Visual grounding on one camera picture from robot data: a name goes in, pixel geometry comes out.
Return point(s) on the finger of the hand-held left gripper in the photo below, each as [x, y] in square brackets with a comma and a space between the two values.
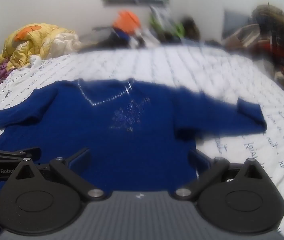
[7, 153]

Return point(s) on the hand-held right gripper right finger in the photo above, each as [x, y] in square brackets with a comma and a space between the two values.
[194, 158]

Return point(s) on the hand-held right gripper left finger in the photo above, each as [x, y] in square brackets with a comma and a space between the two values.
[81, 157]

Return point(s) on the blue sweater with sparkly print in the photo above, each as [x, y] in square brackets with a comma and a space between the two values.
[132, 150]

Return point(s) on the black clothes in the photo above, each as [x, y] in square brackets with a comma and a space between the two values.
[107, 38]

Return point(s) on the pile of mixed clothes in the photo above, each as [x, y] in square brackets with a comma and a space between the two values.
[274, 40]

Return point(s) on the white script-printed bed sheet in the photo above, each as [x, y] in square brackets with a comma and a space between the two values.
[181, 65]

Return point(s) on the yellow cartoon quilt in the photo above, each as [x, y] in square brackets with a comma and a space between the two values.
[24, 45]

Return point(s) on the cream satin blanket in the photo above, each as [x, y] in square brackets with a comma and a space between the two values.
[64, 43]

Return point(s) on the dark brown furry cloth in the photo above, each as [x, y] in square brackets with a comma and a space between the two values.
[190, 28]

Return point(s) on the green and white bag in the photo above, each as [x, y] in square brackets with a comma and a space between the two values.
[164, 25]

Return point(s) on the grey board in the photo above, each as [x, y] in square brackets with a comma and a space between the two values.
[235, 22]

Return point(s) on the orange cloth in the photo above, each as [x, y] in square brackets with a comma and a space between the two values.
[127, 21]

